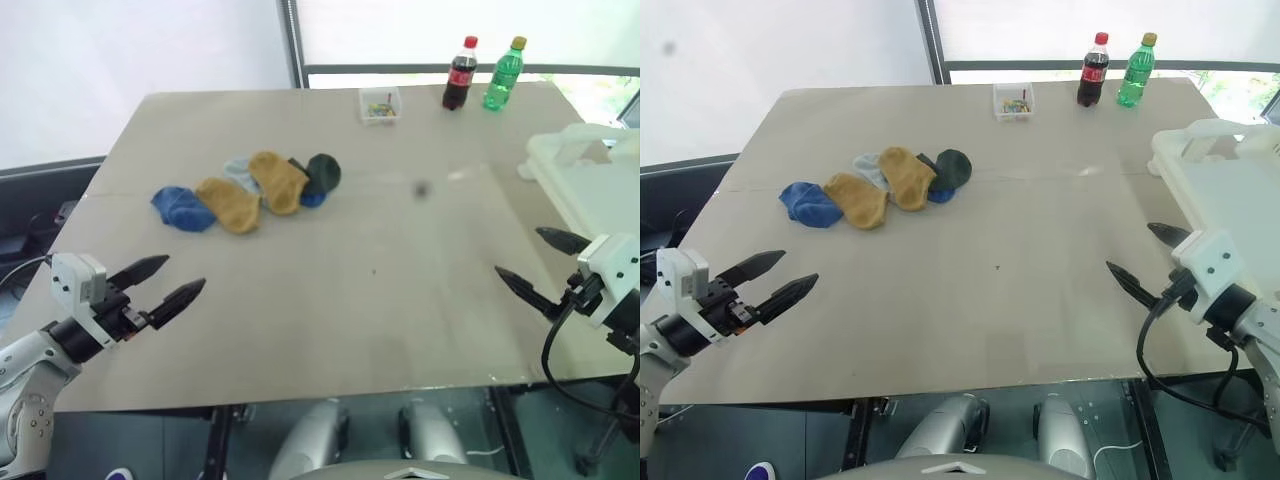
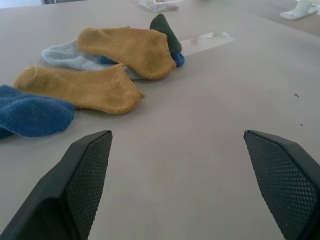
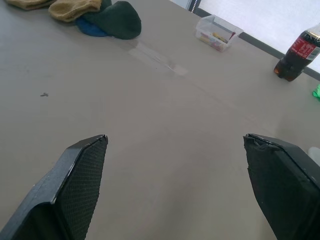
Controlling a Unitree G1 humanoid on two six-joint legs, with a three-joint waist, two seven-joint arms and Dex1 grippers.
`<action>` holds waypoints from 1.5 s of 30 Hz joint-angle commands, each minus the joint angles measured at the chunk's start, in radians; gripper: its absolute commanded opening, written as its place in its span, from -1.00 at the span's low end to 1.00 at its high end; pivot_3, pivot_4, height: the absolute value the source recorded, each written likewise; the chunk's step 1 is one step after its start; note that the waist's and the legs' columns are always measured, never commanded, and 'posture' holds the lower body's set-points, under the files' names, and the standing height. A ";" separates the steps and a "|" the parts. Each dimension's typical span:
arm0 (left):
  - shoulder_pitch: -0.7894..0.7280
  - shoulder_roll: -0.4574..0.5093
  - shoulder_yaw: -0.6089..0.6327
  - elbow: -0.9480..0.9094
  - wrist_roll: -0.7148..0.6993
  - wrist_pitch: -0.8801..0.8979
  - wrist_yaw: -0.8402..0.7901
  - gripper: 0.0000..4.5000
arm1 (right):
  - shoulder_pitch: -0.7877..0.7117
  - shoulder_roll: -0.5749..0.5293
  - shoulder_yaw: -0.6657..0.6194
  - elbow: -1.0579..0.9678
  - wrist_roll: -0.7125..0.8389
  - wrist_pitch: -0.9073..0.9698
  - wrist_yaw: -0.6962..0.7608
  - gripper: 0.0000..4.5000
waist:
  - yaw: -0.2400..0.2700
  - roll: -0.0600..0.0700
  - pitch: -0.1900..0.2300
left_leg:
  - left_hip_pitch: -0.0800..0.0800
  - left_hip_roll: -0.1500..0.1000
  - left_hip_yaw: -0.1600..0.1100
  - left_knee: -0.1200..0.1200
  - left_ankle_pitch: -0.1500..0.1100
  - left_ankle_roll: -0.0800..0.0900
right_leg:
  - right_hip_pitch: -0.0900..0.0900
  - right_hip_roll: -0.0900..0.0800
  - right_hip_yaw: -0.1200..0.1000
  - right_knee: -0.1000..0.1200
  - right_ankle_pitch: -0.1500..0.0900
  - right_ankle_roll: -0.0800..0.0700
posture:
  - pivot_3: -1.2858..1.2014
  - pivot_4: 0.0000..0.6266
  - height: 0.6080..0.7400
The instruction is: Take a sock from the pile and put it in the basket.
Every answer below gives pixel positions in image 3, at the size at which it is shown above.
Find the clear plastic container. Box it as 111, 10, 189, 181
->
194, 14, 244, 53

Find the tan knitted sock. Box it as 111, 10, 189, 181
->
48, 0, 103, 23
4, 0, 58, 12

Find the blue sock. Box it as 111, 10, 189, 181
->
75, 16, 111, 38

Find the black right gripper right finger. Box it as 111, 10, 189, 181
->
243, 133, 320, 240

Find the dark green sock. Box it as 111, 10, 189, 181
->
82, 0, 143, 40

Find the cola bottle with red label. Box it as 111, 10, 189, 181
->
273, 22, 320, 82

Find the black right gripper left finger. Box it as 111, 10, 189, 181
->
0, 134, 109, 240

